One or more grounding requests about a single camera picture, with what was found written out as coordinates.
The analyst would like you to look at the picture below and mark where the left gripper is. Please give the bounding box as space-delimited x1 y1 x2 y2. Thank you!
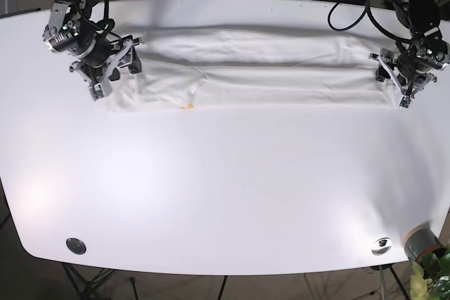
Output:
370 30 449 108

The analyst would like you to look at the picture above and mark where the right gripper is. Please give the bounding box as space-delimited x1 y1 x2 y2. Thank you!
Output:
44 4 142 101

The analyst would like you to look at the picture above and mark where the white printed T-shirt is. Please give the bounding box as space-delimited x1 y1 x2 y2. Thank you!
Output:
102 27 394 113

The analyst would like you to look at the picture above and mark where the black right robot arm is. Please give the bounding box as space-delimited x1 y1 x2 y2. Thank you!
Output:
43 0 142 100

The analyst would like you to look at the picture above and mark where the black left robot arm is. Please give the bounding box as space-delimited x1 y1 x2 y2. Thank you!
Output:
327 0 449 108

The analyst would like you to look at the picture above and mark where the grey plant pot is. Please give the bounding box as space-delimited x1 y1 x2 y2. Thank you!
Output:
402 225 446 263

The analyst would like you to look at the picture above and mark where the left silver table grommet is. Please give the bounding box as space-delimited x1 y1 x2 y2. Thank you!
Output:
66 237 86 255

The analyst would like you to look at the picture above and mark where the silver table grommet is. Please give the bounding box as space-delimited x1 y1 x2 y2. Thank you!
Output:
66 237 86 255
371 237 392 256

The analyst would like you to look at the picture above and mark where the right silver table grommet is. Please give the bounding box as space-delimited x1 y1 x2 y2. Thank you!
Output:
371 237 392 256

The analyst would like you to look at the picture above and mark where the green potted plant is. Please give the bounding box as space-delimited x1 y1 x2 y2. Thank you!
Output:
410 247 449 300

